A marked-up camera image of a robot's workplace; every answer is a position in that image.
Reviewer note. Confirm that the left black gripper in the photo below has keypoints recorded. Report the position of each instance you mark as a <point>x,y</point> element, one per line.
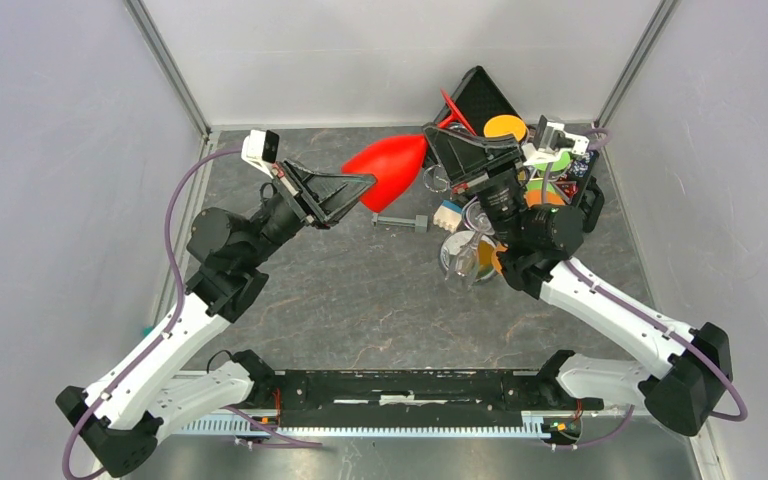
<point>339,193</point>

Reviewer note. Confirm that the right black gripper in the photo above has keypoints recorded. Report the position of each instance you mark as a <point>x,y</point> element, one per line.
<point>459,153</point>

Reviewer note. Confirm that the orange wine glass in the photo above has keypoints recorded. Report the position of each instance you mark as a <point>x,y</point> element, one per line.
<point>531,197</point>

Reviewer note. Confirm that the red wine glass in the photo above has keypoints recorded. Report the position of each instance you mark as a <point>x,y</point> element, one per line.
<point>393,162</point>

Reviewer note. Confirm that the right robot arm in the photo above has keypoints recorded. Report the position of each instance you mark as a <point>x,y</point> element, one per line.
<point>675,372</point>

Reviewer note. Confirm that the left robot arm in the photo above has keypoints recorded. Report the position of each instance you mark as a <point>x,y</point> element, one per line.
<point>125,415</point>

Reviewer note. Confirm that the yellow wine glass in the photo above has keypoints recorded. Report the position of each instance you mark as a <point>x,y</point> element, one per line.
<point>505,124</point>

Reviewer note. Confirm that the clear wine glass back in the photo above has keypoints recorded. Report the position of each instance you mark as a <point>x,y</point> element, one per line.
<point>436,180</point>

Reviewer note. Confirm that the green wine glass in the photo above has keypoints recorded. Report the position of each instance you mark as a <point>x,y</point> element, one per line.
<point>540,165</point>

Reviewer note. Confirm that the chrome wine glass rack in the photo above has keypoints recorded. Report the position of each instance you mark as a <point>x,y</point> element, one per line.
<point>470,248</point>

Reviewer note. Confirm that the black open case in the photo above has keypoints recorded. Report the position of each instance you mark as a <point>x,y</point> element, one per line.
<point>477,98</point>

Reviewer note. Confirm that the white blue block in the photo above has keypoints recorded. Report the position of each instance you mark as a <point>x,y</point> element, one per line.
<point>448,216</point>

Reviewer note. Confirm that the grey metal tool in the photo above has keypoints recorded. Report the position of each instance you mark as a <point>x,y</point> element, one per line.
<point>419,223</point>

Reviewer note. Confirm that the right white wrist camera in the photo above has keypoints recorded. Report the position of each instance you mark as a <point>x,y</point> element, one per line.
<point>550,141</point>

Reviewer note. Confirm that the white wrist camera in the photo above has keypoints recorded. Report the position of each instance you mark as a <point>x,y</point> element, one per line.
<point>550,141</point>
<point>260,147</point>

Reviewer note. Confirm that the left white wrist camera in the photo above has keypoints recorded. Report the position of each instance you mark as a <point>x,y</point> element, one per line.
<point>260,147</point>

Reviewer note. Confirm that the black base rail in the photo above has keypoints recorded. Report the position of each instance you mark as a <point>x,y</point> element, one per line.
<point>481,403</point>

